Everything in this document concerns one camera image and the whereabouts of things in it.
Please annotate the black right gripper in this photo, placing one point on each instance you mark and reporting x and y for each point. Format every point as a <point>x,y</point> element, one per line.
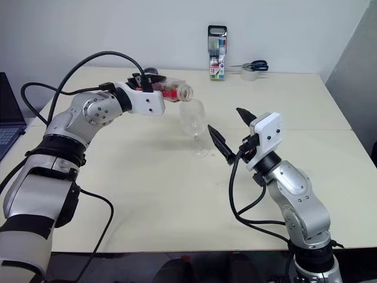
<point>248,147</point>

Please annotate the dark open laptop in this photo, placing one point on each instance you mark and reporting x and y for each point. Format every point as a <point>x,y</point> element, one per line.
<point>9,103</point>

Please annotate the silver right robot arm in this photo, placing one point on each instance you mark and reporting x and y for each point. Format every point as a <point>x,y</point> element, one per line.
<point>294,182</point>

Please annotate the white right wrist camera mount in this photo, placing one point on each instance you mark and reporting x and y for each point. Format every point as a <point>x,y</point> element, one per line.
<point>269,129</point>

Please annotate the clear plastic bottle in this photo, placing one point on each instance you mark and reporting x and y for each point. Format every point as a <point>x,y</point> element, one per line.
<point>176,91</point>

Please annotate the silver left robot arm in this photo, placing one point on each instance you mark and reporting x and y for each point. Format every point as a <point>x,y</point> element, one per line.
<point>94,112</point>

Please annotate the clear tape roll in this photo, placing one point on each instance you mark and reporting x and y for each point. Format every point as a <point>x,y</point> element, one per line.
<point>248,75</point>

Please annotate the clear wine glass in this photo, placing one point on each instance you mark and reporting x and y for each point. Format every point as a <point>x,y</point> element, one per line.
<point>193,118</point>

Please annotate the marker pen pack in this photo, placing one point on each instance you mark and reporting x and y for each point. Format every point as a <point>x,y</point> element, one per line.
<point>217,59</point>

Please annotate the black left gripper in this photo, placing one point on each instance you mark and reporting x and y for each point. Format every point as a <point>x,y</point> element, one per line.
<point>132,81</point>

